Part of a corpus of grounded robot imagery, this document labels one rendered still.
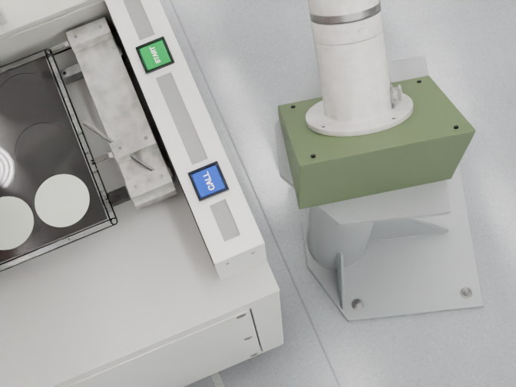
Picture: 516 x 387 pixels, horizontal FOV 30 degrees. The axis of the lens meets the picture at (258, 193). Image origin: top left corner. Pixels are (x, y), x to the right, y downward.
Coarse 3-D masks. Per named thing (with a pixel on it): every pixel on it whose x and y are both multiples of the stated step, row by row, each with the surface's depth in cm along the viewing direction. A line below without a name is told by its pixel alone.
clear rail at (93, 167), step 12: (48, 48) 182; (48, 60) 182; (60, 72) 181; (72, 108) 179; (72, 120) 178; (84, 144) 176; (84, 156) 176; (96, 168) 175; (96, 180) 174; (108, 204) 173; (108, 216) 173
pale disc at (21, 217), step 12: (0, 204) 174; (12, 204) 174; (24, 204) 174; (0, 216) 173; (12, 216) 173; (24, 216) 173; (0, 228) 173; (12, 228) 173; (24, 228) 173; (0, 240) 172; (12, 240) 172; (24, 240) 172
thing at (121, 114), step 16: (96, 48) 184; (112, 48) 184; (80, 64) 183; (96, 64) 183; (112, 64) 183; (96, 80) 182; (112, 80) 182; (128, 80) 182; (96, 96) 181; (112, 96) 181; (128, 96) 181; (112, 112) 180; (128, 112) 180; (112, 128) 179; (128, 128) 179; (144, 128) 179; (128, 160) 178; (144, 160) 177; (160, 160) 177; (128, 176) 177; (160, 192) 176; (176, 192) 177
